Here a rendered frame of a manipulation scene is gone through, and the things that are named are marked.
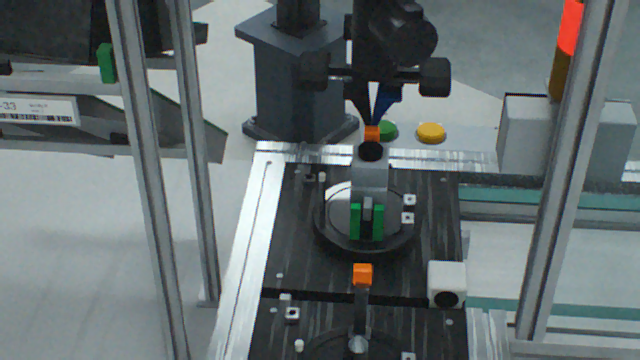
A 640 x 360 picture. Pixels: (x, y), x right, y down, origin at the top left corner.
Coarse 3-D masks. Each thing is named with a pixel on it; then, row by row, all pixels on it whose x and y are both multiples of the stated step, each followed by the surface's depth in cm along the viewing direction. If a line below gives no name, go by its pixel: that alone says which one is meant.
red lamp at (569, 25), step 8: (568, 0) 73; (568, 8) 73; (576, 8) 72; (568, 16) 73; (576, 16) 72; (568, 24) 73; (576, 24) 73; (560, 32) 75; (568, 32) 74; (576, 32) 73; (560, 40) 75; (568, 40) 74; (568, 48) 74
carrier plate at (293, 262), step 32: (288, 192) 113; (416, 192) 113; (448, 192) 113; (288, 224) 108; (448, 224) 108; (288, 256) 103; (320, 256) 103; (416, 256) 103; (448, 256) 103; (288, 288) 99; (320, 288) 99; (352, 288) 99; (384, 288) 99; (416, 288) 99
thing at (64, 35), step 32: (0, 0) 75; (32, 0) 74; (64, 0) 73; (96, 0) 73; (160, 0) 86; (0, 32) 76; (32, 32) 75; (64, 32) 74; (96, 32) 74; (160, 32) 87; (96, 64) 75
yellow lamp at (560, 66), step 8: (560, 48) 76; (560, 56) 76; (568, 56) 75; (552, 64) 78; (560, 64) 76; (568, 64) 75; (552, 72) 78; (560, 72) 76; (552, 80) 78; (560, 80) 77; (552, 88) 78; (560, 88) 77; (552, 96) 78; (560, 96) 77
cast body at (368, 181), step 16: (368, 144) 100; (352, 160) 100; (368, 160) 99; (384, 160) 100; (352, 176) 100; (368, 176) 99; (384, 176) 99; (352, 192) 100; (368, 192) 100; (384, 192) 100; (368, 208) 99; (384, 208) 101
